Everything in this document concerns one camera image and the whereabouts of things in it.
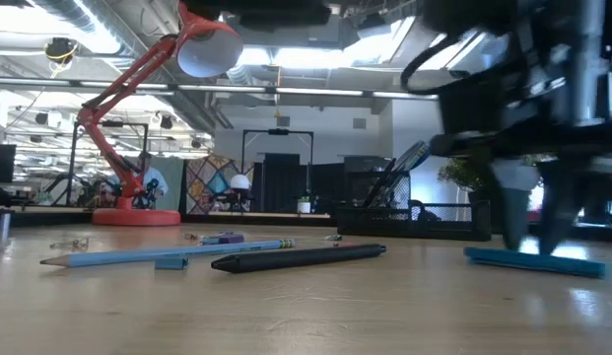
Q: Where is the silver binder clip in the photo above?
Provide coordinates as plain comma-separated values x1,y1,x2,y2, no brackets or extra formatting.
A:
48,237,91,250

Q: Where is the black monitor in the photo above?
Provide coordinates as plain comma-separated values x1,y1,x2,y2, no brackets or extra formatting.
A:
0,143,18,184

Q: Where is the silver metal post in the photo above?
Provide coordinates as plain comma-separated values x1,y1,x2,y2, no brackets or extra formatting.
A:
0,208,15,247

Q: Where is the red desk lamp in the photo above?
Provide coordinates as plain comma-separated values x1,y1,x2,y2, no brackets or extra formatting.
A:
76,0,245,227

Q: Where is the green potted plant black pot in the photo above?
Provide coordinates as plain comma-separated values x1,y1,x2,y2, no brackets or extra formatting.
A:
436,153,504,234

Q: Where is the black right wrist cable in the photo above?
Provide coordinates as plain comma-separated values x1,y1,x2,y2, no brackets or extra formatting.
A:
400,36,484,96

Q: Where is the colourful patchwork panel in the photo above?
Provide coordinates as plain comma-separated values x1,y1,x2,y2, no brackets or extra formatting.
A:
185,154,256,214

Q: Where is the light blue pencil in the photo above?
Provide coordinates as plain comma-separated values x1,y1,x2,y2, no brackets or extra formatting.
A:
38,238,297,269

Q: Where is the thick black marker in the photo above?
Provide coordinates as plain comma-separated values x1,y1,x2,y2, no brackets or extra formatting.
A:
210,243,388,275

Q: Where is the black aluminium table frame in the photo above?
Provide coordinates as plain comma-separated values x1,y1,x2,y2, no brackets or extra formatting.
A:
0,210,504,244

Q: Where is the white globe lamp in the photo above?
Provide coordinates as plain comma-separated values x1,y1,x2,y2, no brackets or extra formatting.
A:
229,173,252,212

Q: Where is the black mesh desk organizer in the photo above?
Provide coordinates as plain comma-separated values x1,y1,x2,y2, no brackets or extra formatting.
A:
334,170,493,243

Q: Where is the black partition panel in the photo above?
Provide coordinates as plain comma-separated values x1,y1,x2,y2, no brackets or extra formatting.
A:
252,152,346,215

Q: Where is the black ceiling camera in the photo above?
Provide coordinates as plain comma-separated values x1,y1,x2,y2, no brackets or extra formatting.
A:
42,35,81,66

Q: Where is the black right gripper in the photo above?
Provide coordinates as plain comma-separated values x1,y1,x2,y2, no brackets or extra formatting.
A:
429,115,612,256

